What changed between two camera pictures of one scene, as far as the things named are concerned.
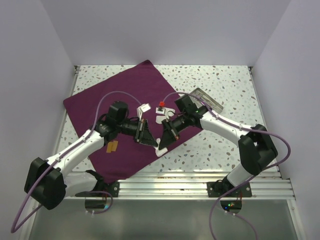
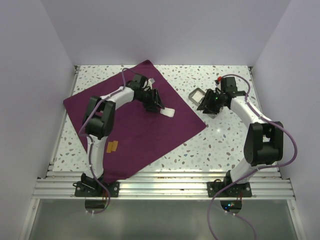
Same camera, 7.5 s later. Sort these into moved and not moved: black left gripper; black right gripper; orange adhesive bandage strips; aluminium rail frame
Moved: black left gripper; black right gripper
Not moved: aluminium rail frame; orange adhesive bandage strips
